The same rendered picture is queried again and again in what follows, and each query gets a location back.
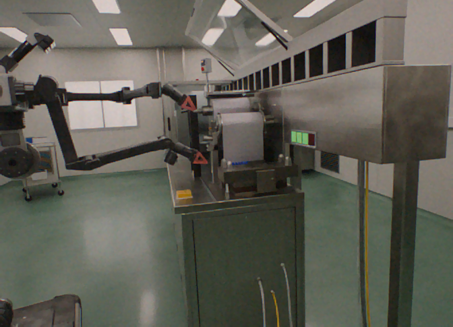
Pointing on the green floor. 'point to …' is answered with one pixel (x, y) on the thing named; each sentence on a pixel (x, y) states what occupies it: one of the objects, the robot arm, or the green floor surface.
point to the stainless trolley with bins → (38, 178)
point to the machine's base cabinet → (242, 264)
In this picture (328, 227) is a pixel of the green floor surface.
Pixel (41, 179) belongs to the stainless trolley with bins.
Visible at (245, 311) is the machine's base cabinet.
